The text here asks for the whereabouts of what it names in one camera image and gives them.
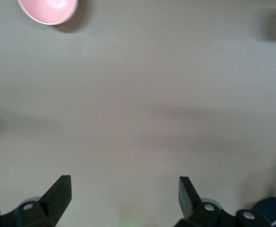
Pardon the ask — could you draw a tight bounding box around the pink bowl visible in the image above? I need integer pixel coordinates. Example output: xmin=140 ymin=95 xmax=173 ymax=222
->
xmin=17 ymin=0 xmax=79 ymax=26

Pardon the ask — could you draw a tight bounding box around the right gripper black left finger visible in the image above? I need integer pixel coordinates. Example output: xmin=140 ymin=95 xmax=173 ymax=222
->
xmin=0 ymin=175 xmax=71 ymax=227

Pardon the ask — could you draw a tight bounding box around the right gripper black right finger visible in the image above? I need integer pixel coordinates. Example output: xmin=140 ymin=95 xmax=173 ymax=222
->
xmin=174 ymin=176 xmax=264 ymax=227

